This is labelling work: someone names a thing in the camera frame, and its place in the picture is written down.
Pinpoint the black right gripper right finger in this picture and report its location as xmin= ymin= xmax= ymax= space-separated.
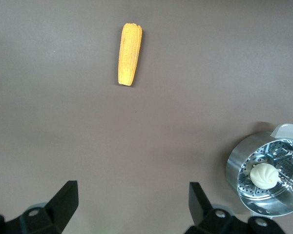
xmin=184 ymin=182 xmax=288 ymax=234

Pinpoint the stainless steel steamer pot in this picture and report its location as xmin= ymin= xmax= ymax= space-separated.
xmin=226 ymin=123 xmax=293 ymax=217

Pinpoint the white steamed bun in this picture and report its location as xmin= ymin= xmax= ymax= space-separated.
xmin=250 ymin=163 xmax=279 ymax=190

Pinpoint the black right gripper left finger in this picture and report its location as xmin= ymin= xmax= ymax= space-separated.
xmin=0 ymin=180 xmax=79 ymax=234

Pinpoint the brown table cover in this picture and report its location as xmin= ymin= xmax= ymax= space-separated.
xmin=0 ymin=0 xmax=293 ymax=234

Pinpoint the yellow corn cob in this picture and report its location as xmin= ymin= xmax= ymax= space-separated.
xmin=117 ymin=22 xmax=144 ymax=86

